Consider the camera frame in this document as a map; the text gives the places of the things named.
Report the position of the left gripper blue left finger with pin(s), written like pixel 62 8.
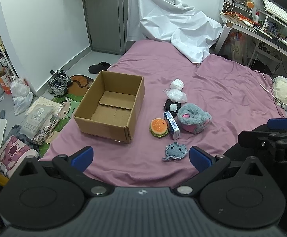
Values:
pixel 72 167

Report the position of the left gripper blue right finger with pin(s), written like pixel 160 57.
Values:
pixel 208 167

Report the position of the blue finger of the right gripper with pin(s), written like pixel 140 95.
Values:
pixel 277 124

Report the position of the small grey-blue plush rag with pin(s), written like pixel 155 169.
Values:
pixel 175 151

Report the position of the blue white tissue pack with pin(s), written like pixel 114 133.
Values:
pixel 173 128

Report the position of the plush hamburger toy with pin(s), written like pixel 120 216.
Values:
pixel 158 127

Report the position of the brown cardboard box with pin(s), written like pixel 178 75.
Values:
pixel 111 106

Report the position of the black lace eye mask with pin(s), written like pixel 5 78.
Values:
pixel 171 107

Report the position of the clear plastic bag of cotton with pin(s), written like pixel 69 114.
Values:
pixel 176 95

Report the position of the white soft bundle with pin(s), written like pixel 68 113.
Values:
pixel 177 84

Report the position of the packaged grey item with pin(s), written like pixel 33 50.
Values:
pixel 34 120

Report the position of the pink cartoon cushion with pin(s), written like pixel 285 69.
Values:
pixel 12 153

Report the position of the pink bed sheet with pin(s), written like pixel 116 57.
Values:
pixel 223 99

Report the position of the green cartoon floor mat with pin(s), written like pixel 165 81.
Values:
pixel 70 102

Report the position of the grey white sneakers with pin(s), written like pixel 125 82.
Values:
pixel 59 82

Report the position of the white plastic bag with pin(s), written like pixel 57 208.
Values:
pixel 21 95

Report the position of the black slipper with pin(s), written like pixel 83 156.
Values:
pixel 97 68

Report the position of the orange cardboard package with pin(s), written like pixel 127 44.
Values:
pixel 5 82

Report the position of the white desk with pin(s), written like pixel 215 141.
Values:
pixel 231 24

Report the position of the white keyboard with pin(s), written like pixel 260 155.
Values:
pixel 275 10

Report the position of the white drawer organizer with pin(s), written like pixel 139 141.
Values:
pixel 238 6

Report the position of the white crumpled cover sheet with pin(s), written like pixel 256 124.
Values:
pixel 188 29

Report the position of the grey door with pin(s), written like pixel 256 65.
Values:
pixel 107 25

